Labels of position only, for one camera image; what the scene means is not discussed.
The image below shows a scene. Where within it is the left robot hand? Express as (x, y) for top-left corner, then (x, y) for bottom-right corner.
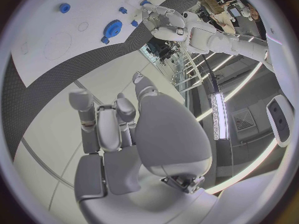
(140, 3), (188, 42)

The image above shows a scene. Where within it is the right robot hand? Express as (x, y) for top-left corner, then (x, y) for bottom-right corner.
(68, 72), (219, 224)

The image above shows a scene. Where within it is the white task board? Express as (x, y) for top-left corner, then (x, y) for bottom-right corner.
(10, 0), (196, 88)

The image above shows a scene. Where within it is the cluttered equipment desk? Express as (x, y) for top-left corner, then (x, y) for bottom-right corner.
(145, 37), (188, 66)

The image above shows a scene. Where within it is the large blue gear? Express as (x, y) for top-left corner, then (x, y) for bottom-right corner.
(103, 19), (124, 39)

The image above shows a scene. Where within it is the person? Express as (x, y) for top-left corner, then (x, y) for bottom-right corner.
(200, 0), (237, 32)
(217, 0), (261, 22)

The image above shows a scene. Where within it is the glowing light bar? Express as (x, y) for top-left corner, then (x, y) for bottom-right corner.
(210, 92), (231, 141)

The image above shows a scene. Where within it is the blue ring cylinder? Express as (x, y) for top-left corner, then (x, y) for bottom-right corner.
(58, 2), (72, 14)

